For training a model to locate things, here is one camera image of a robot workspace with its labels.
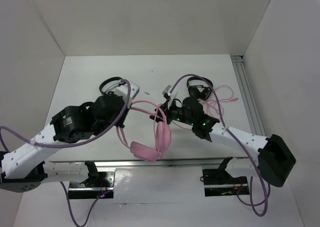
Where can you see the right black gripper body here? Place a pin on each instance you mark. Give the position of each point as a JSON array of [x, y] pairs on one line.
[[176, 113]]

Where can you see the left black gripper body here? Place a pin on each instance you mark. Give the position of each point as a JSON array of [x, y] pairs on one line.
[[121, 121]]

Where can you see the pink headphones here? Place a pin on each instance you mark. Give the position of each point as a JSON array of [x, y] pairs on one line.
[[161, 134]]

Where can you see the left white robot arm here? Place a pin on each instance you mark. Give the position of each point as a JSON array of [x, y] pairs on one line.
[[27, 167]]

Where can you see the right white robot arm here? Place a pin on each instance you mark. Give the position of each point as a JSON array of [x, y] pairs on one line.
[[272, 156]]

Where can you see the left black headphones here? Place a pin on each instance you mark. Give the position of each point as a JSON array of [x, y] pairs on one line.
[[112, 89]]

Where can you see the black headphones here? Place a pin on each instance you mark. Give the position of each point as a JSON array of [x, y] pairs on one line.
[[112, 89], [199, 91]]

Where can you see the right black headphones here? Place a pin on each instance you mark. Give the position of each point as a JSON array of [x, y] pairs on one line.
[[199, 91]]

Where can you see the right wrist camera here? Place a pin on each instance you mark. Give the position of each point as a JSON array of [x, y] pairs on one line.
[[169, 95]]

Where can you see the aluminium front rail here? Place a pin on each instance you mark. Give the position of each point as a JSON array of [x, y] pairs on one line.
[[129, 164]]

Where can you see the aluminium side rail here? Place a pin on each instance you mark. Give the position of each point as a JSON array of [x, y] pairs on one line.
[[250, 104]]

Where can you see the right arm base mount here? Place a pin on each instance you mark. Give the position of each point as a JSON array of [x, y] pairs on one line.
[[218, 182]]

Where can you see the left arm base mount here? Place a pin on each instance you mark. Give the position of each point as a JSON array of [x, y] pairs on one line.
[[102, 188]]

